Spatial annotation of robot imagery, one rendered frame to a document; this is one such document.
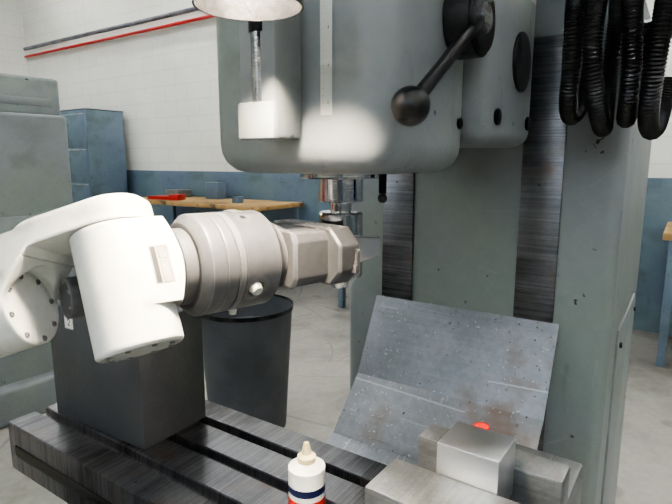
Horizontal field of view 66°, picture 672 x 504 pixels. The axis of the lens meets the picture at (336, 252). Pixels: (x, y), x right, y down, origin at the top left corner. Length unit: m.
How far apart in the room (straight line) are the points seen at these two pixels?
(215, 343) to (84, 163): 5.57
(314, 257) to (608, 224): 0.49
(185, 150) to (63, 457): 6.48
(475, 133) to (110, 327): 0.41
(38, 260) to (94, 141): 7.32
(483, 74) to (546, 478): 0.41
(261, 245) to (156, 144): 7.23
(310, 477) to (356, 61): 0.41
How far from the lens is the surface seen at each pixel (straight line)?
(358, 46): 0.45
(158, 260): 0.42
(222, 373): 2.54
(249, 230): 0.45
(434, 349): 0.92
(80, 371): 0.91
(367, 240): 0.54
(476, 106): 0.60
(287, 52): 0.46
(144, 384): 0.80
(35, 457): 0.96
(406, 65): 0.46
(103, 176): 7.82
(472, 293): 0.91
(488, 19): 0.56
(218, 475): 0.76
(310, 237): 0.48
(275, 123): 0.44
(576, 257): 0.85
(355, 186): 0.54
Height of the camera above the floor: 1.32
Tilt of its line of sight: 10 degrees down
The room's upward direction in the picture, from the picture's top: straight up
